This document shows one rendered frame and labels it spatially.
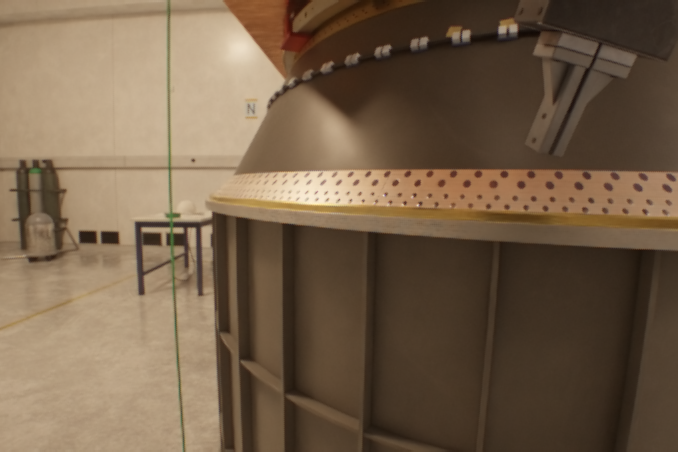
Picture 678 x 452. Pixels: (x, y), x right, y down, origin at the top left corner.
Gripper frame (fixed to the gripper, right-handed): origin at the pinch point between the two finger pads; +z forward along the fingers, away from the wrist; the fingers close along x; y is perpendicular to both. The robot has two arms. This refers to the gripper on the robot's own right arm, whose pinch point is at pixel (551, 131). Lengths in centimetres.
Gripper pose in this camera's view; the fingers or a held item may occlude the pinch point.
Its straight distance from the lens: 40.8
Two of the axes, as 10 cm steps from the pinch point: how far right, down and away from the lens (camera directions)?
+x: 9.8, 1.3, 1.6
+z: -1.9, 8.6, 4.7
